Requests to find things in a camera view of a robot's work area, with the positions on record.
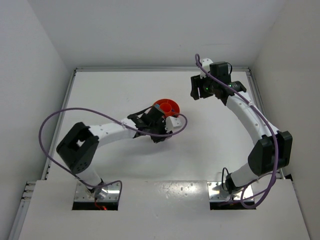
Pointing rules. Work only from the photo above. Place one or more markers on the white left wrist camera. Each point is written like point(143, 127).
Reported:
point(172, 123)

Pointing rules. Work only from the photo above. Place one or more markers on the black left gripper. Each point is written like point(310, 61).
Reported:
point(157, 116)

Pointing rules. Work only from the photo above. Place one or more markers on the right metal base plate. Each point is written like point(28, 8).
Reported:
point(217, 194)

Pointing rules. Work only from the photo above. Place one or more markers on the metal base plate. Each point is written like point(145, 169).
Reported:
point(217, 194)
point(108, 194)

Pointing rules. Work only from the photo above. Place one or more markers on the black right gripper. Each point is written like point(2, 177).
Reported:
point(197, 87)

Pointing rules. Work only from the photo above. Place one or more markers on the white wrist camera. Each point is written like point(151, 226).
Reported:
point(205, 66)
point(172, 123)

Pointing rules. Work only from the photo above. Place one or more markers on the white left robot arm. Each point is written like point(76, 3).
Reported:
point(78, 147)

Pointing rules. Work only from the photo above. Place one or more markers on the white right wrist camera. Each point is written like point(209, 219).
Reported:
point(205, 66)

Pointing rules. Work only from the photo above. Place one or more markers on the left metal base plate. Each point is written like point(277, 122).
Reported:
point(108, 194)

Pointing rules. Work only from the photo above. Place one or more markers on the orange round divided container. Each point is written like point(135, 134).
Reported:
point(168, 106)

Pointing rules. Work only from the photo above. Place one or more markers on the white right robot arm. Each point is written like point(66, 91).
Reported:
point(272, 147)

